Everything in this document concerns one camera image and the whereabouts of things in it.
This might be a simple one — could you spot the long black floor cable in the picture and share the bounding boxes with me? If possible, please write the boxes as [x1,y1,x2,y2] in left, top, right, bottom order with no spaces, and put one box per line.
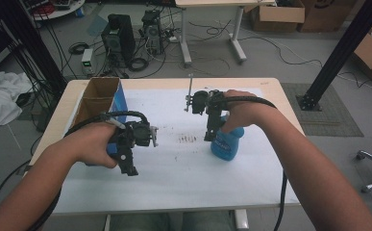
[187,18,372,97]

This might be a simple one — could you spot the round white table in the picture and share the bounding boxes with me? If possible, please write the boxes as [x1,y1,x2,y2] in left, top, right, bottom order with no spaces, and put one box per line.
[21,0,87,22]

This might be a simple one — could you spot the small coiled black cable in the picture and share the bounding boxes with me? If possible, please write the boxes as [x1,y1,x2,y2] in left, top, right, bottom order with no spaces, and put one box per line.
[67,41,90,56]

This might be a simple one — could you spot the open cardboard box blue sides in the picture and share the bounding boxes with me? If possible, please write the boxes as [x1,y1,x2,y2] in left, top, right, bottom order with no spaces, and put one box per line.
[64,76,130,167]

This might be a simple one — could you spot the white cloth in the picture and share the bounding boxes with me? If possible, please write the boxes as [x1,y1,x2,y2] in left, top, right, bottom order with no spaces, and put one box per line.
[0,69,35,130]

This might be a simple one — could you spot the white bench power supply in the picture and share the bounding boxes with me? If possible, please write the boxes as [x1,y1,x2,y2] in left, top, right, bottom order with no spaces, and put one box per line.
[81,47,95,77]

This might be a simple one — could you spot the person's right hand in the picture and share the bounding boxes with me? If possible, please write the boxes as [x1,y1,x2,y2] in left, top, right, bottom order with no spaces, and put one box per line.
[220,89,280,135]

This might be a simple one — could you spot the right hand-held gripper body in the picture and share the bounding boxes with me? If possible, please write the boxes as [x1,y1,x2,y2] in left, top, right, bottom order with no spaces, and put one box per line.
[184,73,230,130]

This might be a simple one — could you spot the small black computer tower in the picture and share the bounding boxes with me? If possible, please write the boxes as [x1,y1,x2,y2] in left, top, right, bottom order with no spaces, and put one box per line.
[140,9,164,56]

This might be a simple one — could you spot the large black computer tower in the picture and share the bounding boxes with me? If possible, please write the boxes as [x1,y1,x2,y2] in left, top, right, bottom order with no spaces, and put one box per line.
[100,13,137,66]

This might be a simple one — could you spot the dark marks on mat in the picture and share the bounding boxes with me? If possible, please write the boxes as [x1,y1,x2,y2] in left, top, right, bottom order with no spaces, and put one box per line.
[173,133,199,162]

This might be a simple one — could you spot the black frame post with cables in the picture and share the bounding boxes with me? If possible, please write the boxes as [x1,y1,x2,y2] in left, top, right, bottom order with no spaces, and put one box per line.
[0,0,68,97]

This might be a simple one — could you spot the grey floor mat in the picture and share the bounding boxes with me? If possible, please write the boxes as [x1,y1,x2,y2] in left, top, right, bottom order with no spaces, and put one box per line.
[280,82,365,138]

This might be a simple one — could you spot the black aluminium frame post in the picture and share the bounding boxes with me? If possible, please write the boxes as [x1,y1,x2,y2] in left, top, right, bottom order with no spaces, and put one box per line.
[296,0,372,113]

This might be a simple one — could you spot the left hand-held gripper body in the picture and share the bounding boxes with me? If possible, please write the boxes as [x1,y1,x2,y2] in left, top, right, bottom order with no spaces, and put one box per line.
[107,116,160,162]

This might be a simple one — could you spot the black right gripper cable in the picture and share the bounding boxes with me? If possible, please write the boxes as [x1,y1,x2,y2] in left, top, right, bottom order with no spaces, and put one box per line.
[217,95,288,231]

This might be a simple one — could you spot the white table mat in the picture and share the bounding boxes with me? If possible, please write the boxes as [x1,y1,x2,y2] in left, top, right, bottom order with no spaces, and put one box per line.
[52,88,301,216]

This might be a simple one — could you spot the white background desk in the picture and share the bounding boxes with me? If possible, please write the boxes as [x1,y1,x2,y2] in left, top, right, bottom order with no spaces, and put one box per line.
[174,0,277,66]

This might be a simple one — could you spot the person's left hand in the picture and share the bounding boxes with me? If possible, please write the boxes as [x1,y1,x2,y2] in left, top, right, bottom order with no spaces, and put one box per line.
[73,122,120,169]

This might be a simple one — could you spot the wide open cardboard box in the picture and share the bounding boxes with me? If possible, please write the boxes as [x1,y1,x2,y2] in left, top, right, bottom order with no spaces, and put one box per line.
[249,0,307,34]

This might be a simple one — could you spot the blue spray bottle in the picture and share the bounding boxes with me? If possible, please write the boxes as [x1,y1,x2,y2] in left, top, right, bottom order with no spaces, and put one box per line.
[210,115,246,162]

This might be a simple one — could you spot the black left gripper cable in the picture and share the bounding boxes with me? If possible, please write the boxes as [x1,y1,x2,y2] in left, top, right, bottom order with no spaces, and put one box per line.
[26,110,150,231]

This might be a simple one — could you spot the white table leg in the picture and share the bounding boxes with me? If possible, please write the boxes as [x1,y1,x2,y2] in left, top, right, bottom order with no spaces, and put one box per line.
[234,209,250,231]

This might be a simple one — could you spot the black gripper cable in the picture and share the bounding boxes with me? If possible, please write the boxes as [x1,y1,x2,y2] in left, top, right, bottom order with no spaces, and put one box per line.
[217,95,288,231]
[26,110,150,231]

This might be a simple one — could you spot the tall brown cardboard box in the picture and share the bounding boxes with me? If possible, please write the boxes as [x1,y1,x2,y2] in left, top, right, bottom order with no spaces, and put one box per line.
[296,0,359,34]

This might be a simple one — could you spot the large coiled black cable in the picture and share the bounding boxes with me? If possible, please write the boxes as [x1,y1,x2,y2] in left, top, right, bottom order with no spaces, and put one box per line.
[127,57,150,73]

